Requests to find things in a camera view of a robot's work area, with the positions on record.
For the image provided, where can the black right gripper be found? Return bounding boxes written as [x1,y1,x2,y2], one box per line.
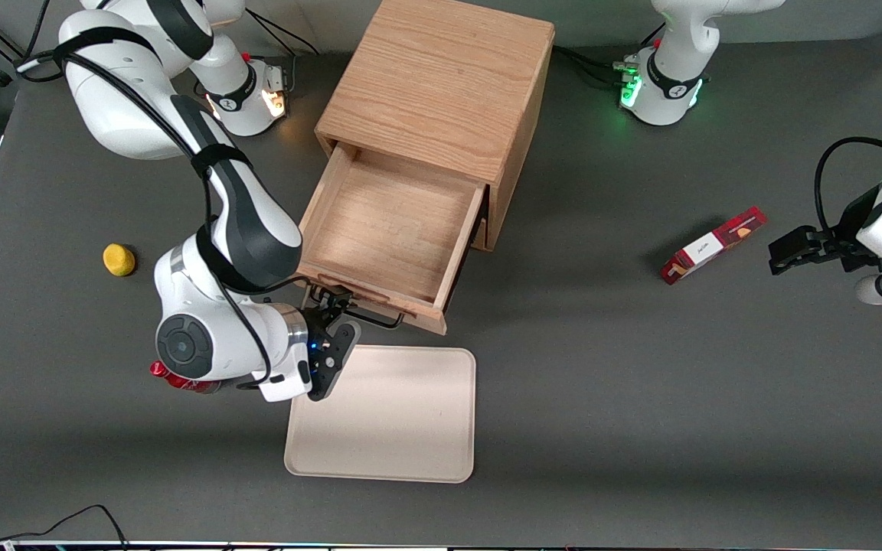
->
[306,287,363,403]

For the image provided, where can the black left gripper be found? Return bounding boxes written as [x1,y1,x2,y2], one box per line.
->
[768,226,872,276]

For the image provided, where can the wooden drawer with black handle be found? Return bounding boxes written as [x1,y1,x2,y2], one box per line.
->
[296,140,488,336]

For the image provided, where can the wooden drawer cabinet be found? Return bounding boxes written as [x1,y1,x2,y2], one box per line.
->
[315,0,556,253]

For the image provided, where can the red and white carton box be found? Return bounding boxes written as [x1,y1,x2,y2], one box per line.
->
[659,206,768,286]

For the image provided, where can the beige rectangular tray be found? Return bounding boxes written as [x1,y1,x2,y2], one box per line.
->
[284,344,478,484]

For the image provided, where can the red bottle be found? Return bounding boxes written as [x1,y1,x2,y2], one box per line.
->
[150,360,222,396]

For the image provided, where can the yellow lemon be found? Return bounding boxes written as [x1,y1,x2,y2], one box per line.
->
[103,243,137,278]

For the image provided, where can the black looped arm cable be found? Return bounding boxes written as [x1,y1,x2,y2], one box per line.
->
[814,136,882,235]

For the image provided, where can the black right base cables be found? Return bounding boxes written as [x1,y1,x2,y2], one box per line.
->
[245,8,322,94]

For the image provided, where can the black base cables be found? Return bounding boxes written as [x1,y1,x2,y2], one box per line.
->
[245,8,322,94]
[552,23,645,90]

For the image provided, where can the black left base cables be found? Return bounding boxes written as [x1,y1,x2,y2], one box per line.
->
[552,23,645,90]

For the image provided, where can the thin black floor cable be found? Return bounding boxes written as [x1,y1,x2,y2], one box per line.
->
[0,504,130,551]

